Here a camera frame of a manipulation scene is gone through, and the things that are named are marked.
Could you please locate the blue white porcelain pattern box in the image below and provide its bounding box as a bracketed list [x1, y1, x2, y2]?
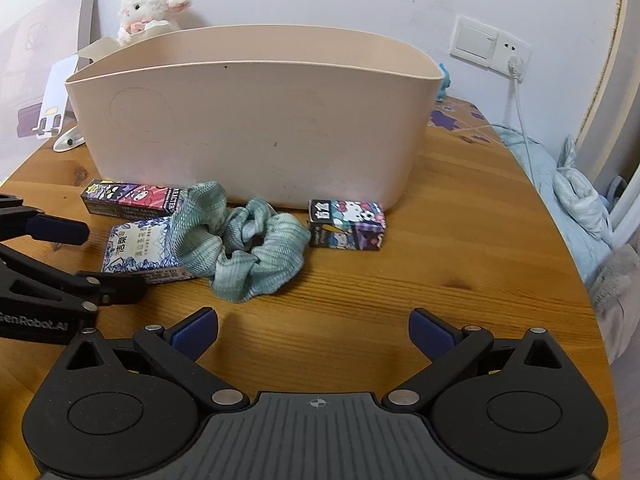
[101, 217, 194, 285]

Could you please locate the long purple pink carton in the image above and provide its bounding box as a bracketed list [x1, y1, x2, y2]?
[80, 179, 186, 220]

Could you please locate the green fabric scrunchie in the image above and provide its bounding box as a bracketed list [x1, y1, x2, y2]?
[167, 181, 310, 302]

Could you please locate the hello kitty blind box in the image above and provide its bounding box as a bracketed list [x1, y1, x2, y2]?
[308, 200, 386, 250]

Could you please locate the white phone stand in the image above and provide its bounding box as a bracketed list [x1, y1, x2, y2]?
[32, 54, 85, 153]

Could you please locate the light blue bed blanket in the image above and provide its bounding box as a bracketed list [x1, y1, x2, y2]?
[494, 125, 611, 286]

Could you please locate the grey plush blanket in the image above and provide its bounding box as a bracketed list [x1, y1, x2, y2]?
[589, 231, 639, 364]

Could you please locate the white crumpled cloth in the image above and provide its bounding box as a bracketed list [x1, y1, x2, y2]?
[553, 136, 613, 246]

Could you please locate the purple flower patterned mat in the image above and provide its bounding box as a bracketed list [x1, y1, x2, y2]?
[428, 96, 502, 146]

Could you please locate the white plush lamb toy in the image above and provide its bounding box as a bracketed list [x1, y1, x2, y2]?
[117, 0, 192, 47]

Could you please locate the beige plastic storage bin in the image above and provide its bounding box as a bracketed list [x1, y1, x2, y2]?
[66, 25, 442, 208]

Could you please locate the blue cartoon figurine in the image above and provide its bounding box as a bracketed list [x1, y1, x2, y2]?
[436, 63, 451, 103]

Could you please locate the white wardrobe frame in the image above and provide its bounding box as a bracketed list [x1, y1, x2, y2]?
[574, 0, 640, 241]

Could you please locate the white power plug cable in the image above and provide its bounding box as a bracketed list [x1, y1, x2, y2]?
[505, 56, 539, 191]

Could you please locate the white wall switch socket panel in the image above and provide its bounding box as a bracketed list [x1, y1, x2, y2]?
[449, 15, 532, 82]

